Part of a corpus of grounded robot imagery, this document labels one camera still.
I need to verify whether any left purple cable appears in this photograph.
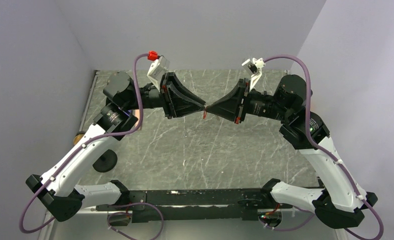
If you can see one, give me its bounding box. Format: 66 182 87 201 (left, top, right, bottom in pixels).
18 50 160 234

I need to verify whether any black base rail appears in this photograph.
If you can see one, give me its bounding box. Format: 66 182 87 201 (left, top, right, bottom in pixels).
96 188 279 223

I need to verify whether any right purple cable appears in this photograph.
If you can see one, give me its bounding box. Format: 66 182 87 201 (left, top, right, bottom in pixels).
263 54 385 240

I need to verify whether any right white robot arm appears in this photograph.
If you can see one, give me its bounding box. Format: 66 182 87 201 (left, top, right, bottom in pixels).
206 74 377 229

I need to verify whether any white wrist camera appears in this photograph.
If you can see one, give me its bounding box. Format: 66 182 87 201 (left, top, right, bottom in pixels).
147 56 170 91
241 58 266 91

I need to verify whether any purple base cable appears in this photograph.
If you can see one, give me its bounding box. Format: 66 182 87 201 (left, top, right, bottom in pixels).
106 202 165 240

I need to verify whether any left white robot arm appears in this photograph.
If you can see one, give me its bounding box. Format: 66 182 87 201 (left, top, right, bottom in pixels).
26 72 206 222

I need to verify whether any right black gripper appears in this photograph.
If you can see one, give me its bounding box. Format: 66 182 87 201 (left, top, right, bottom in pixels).
206 77 293 124

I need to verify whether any black round stand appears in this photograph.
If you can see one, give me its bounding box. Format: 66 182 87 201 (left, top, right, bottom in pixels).
92 149 118 173

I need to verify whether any brass round object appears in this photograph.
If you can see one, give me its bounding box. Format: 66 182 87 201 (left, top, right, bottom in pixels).
73 131 85 146

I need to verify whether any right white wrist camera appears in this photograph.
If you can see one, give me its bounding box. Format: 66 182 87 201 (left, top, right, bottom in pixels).
241 58 266 91

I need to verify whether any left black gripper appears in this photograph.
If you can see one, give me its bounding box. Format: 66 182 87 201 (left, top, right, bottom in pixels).
124 72 206 120

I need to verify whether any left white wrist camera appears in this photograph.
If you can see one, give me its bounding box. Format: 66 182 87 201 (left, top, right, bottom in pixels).
147 56 170 91

